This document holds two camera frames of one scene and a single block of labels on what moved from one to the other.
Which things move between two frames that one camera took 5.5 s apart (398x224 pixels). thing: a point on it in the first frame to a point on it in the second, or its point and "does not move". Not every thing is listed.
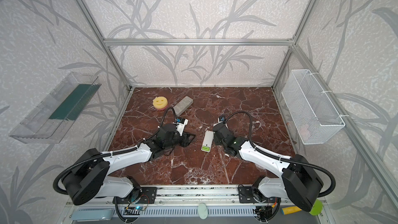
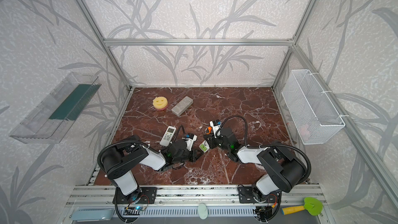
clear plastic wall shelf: [50, 121] does not move
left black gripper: [179, 138] to [189, 155]
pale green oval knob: [202, 211] does not move
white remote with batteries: [208, 140] does not move
